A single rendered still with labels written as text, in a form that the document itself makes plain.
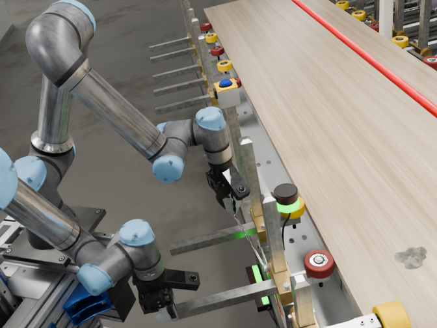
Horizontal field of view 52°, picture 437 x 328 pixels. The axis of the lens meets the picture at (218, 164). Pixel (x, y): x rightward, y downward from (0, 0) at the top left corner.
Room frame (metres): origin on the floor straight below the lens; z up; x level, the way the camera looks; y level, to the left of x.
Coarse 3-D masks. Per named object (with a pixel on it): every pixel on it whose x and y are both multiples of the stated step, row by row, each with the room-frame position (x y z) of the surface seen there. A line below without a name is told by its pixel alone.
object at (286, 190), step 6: (282, 186) 0.87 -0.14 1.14; (288, 186) 0.87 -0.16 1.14; (294, 186) 0.86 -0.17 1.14; (276, 192) 0.85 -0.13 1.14; (282, 192) 0.85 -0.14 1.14; (288, 192) 0.84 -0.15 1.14; (294, 192) 0.84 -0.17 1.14; (288, 216) 0.85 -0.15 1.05; (282, 228) 0.86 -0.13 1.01; (282, 234) 0.85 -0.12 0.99; (282, 240) 0.86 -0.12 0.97
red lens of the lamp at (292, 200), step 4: (280, 184) 0.88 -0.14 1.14; (292, 184) 0.87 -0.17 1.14; (296, 192) 0.84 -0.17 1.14; (276, 196) 0.84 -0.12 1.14; (292, 196) 0.83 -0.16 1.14; (296, 196) 0.83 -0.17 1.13; (276, 200) 0.84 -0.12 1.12; (280, 200) 0.83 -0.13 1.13; (284, 200) 0.83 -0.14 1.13; (288, 200) 0.82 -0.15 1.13; (292, 200) 0.83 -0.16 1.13; (296, 200) 0.83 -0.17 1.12; (284, 204) 0.83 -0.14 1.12; (288, 204) 0.82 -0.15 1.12
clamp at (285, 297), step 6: (270, 264) 0.87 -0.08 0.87; (270, 270) 0.87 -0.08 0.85; (288, 270) 0.83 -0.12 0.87; (276, 276) 0.82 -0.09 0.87; (282, 276) 0.82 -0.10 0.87; (288, 276) 0.81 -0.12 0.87; (276, 282) 0.80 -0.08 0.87; (282, 282) 0.80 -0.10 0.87; (288, 282) 0.79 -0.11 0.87; (276, 288) 0.80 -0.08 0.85; (282, 288) 0.78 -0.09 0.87; (282, 294) 0.76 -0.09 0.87; (288, 294) 0.76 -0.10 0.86; (282, 300) 0.76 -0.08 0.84; (288, 300) 0.76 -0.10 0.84
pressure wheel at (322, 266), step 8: (312, 256) 0.83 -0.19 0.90; (320, 256) 0.83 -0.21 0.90; (328, 256) 0.82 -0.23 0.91; (304, 264) 0.82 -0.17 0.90; (312, 264) 0.80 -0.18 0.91; (320, 264) 0.80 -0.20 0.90; (328, 264) 0.79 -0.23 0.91; (312, 272) 0.79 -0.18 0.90; (320, 272) 0.78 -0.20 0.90; (328, 272) 0.78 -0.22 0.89
